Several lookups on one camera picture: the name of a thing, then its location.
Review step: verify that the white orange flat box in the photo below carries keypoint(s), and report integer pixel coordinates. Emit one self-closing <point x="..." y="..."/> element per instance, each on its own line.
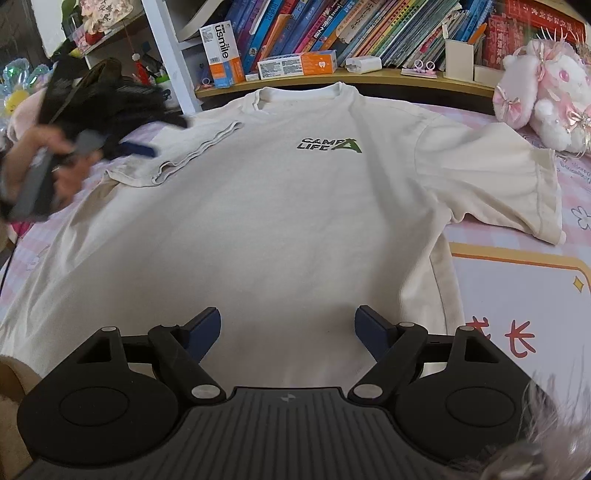
<point x="311" y="63"/>

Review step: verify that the pink binder clips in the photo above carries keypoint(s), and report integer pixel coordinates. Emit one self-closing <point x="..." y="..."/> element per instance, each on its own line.
<point x="421" y="69"/>

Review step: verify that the pink white plush bunny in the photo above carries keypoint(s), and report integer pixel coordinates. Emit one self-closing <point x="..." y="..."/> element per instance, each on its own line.
<point x="546" y="86"/>

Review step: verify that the row of colourful books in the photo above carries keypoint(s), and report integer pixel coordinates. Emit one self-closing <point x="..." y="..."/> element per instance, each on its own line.
<point x="401" y="33"/>

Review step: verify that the wooden white bookshelf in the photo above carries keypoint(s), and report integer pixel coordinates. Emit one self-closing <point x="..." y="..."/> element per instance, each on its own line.
<point x="128" y="35"/>

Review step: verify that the white orange usmile box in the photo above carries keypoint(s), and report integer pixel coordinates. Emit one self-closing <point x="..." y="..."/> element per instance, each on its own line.
<point x="222" y="54"/>

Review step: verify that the red thick books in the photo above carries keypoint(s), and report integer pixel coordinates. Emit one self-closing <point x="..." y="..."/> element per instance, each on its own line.
<point x="512" y="24"/>

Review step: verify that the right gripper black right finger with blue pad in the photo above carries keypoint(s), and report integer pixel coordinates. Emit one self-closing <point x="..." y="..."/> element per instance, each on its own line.
<point x="396" y="350"/>

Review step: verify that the beige pen holder box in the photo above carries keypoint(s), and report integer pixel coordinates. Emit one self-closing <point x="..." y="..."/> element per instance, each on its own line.
<point x="459" y="61"/>

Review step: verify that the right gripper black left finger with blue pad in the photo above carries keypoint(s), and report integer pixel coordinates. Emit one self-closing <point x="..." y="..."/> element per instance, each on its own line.
<point x="176" y="355"/>

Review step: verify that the white charger adapter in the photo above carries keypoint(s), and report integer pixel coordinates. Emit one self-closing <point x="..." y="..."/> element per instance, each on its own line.
<point x="363" y="64"/>

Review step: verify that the cream t-shirt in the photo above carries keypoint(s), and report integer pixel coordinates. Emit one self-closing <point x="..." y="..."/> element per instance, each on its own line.
<point x="277" y="230"/>

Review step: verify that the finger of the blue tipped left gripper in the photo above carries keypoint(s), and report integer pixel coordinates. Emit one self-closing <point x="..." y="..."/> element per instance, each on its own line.
<point x="129" y="148"/>

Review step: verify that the person's left hand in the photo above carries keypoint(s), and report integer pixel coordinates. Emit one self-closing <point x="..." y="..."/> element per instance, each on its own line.
<point x="38" y="144"/>

